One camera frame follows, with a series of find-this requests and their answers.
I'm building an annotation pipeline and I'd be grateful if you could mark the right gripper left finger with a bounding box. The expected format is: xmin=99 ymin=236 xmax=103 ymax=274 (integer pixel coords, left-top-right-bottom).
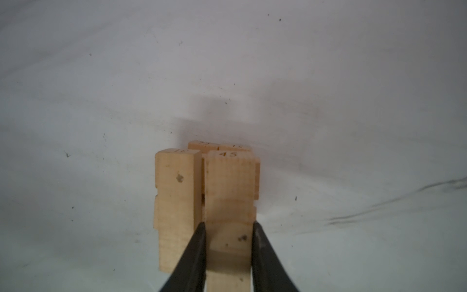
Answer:
xmin=159 ymin=222 xmax=207 ymax=292

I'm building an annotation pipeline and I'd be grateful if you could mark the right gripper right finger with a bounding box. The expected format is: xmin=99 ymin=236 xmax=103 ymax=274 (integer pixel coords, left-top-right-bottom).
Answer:
xmin=251 ymin=221 xmax=298 ymax=292

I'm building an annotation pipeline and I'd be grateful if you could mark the plain wood block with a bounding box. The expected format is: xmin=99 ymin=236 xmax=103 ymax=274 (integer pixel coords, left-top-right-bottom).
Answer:
xmin=218 ymin=144 xmax=260 ymax=201
xmin=155 ymin=148 xmax=202 ymax=273

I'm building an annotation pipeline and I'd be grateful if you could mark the long wood block diagonal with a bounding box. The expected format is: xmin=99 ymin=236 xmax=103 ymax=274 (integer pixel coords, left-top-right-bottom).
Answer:
xmin=205 ymin=151 xmax=255 ymax=292

